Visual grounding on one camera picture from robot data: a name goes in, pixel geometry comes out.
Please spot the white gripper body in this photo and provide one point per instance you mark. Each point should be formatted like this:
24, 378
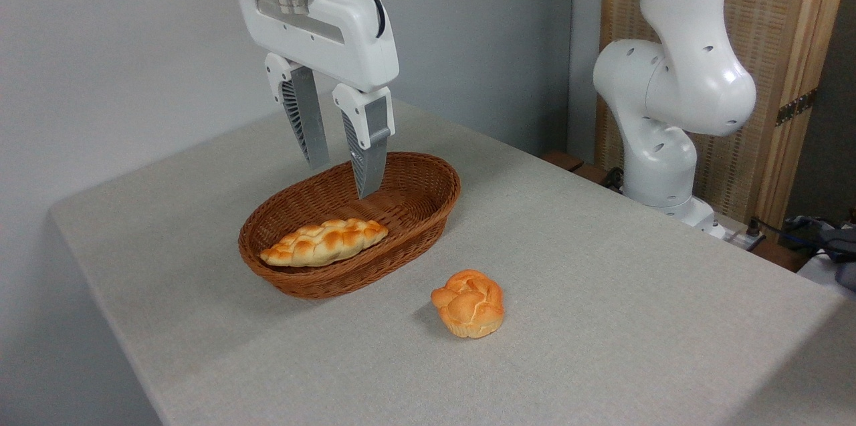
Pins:
321, 38

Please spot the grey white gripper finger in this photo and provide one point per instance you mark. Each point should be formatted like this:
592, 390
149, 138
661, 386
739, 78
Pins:
309, 118
371, 138

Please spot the round knotted bread bun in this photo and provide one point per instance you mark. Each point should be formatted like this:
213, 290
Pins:
469, 305

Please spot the long braided bread loaf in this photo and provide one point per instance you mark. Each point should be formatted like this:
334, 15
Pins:
324, 242

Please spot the wooden folding screen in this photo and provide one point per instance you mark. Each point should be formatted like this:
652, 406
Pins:
776, 11

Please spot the brown wicker oval basket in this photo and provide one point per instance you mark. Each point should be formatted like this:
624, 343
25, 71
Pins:
301, 282

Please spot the brown wooden platform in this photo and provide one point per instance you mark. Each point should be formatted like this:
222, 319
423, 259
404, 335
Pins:
565, 160

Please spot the metal screen hinge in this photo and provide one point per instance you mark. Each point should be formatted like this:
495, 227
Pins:
796, 107

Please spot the grey blue bundle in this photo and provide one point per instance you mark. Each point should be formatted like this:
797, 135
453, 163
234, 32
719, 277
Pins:
839, 249

